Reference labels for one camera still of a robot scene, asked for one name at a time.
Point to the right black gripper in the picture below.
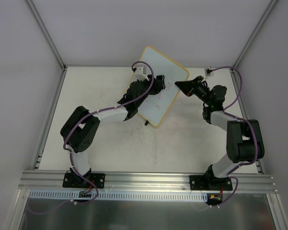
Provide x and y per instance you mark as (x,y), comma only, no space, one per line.
(193,87)

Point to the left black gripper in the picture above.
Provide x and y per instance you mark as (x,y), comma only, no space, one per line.
(150,84)

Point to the yellow framed whiteboard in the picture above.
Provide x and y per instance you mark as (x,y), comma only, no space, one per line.
(155,107)

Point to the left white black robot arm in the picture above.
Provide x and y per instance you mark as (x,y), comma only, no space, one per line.
(79,130)

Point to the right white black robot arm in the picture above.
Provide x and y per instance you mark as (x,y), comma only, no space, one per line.
(244,143)

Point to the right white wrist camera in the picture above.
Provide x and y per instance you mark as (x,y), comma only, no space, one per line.
(208,72)

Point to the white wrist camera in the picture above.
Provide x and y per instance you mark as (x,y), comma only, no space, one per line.
(140,73)
(208,72)

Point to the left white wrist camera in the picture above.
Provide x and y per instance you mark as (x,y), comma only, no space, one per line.
(140,73)

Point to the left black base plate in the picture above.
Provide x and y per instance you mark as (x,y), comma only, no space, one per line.
(96,180)

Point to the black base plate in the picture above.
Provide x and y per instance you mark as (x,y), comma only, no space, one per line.
(96,180)
(200,182)

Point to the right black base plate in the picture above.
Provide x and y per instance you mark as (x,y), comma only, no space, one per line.
(200,182)

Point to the white slotted cable duct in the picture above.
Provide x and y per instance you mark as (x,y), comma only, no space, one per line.
(119,195)

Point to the right aluminium frame post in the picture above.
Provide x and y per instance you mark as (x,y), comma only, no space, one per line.
(260,23)

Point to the aluminium frame post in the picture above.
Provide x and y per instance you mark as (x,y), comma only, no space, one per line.
(40,23)
(260,23)

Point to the aluminium extrusion rail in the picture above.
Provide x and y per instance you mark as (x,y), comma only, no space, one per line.
(146,182)

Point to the left aluminium frame post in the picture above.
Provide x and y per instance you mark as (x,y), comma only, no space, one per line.
(40,23)

